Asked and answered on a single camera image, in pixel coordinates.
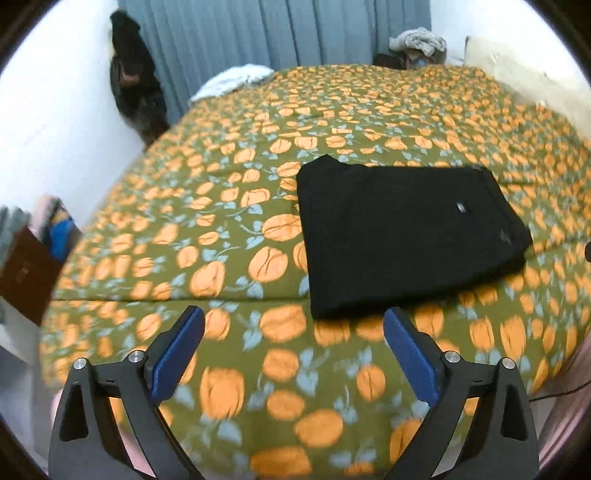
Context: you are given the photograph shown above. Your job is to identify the white cloth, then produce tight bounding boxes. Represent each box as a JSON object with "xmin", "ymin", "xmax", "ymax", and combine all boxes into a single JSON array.
[{"xmin": 189, "ymin": 64, "xmax": 275, "ymax": 103}]

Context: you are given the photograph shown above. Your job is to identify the dark bag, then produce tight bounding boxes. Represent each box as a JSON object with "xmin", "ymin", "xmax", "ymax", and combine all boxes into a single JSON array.
[{"xmin": 372, "ymin": 52, "xmax": 411, "ymax": 71}]

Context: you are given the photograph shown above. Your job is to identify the blue-grey curtain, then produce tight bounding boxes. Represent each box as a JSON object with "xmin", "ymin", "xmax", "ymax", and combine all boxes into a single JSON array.
[{"xmin": 117, "ymin": 0, "xmax": 432, "ymax": 125}]

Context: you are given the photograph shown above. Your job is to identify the green orange floral bedspread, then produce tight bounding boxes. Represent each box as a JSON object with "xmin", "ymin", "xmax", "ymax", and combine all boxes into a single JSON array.
[{"xmin": 39, "ymin": 65, "xmax": 591, "ymax": 480}]

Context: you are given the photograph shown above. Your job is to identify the dark hanging clothing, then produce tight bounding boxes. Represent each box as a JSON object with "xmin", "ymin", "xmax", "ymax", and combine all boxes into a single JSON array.
[{"xmin": 109, "ymin": 10, "xmax": 171, "ymax": 147}]

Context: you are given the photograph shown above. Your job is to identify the pink bed sheet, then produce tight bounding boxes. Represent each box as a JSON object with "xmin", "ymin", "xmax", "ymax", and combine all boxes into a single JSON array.
[{"xmin": 538, "ymin": 342, "xmax": 591, "ymax": 467}]

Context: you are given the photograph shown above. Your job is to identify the blue cloth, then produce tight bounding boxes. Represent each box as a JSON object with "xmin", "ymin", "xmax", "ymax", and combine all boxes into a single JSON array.
[{"xmin": 48, "ymin": 217, "xmax": 81, "ymax": 261}]

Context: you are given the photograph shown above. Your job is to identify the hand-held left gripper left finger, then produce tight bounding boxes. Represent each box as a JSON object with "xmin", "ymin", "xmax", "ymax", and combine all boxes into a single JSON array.
[{"xmin": 48, "ymin": 305, "xmax": 206, "ymax": 480}]

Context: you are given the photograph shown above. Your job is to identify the grey cloth pile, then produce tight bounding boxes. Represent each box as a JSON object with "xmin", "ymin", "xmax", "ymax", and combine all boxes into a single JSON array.
[{"xmin": 389, "ymin": 27, "xmax": 448, "ymax": 58}]

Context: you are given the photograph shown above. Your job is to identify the grey knitted cloth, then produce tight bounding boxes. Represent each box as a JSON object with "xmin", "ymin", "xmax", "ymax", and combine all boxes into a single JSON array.
[{"xmin": 0, "ymin": 205, "xmax": 32, "ymax": 271}]

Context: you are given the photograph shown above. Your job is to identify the cream pillow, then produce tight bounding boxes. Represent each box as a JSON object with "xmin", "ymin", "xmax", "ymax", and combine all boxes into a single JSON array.
[{"xmin": 463, "ymin": 34, "xmax": 591, "ymax": 139}]

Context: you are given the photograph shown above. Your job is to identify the black pants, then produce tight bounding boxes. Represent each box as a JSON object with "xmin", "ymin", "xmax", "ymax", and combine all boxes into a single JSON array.
[{"xmin": 295, "ymin": 154, "xmax": 534, "ymax": 320}]

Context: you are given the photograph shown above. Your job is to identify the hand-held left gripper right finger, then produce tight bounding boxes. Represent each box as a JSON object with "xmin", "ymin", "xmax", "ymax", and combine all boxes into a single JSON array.
[{"xmin": 383, "ymin": 307, "xmax": 540, "ymax": 480}]

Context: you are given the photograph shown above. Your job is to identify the pink cloth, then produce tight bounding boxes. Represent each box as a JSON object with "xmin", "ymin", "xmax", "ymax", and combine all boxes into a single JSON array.
[{"xmin": 30, "ymin": 195, "xmax": 72, "ymax": 241}]

